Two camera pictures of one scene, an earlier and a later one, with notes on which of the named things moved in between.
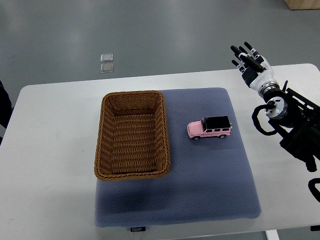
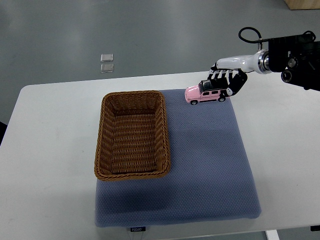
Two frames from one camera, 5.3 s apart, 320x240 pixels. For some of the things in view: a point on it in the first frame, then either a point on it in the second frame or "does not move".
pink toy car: (212, 126) → (206, 90)
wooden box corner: (303, 4) does not move
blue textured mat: (209, 179) does not move
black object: (6, 108) → (3, 128)
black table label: (138, 229) does not move
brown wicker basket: (132, 140) does not move
